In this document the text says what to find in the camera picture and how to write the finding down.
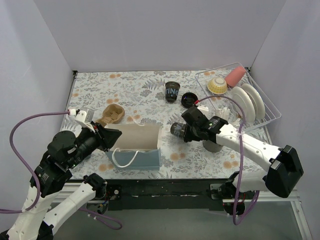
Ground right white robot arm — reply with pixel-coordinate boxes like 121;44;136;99
181;106;304;199

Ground front white plate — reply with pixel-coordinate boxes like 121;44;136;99
230;86;256;124

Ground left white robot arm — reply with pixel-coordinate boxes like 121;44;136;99
0;122;122;240

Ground white wire dish rack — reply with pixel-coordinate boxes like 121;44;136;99
195;62;281;132

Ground yellow patterned bowl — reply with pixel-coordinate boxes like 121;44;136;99
207;77;228;95

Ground light blue paper bag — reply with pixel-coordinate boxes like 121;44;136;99
105;123;162;171

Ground pink plastic cup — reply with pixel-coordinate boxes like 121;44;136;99
224;66;246;87

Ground black coffee cup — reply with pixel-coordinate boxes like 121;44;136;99
165;81;181;103
170;122;187;139

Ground grey cup with straws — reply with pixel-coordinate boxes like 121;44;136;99
202;107;231;153

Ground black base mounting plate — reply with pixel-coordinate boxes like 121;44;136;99
86;178;236;214

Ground back white plate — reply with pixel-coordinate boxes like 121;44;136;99
241;83;266;120

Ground white plate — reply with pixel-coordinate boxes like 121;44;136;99
241;83;266;120
230;86;256;124

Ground aluminium frame rail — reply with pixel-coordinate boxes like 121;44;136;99
53;180;312;240

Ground brown cardboard cup sleeves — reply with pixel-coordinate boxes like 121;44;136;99
96;104;125;126

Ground floral tablecloth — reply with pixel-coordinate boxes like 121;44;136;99
67;67;260;179

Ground stack of black lids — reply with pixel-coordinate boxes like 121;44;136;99
181;92;198;109

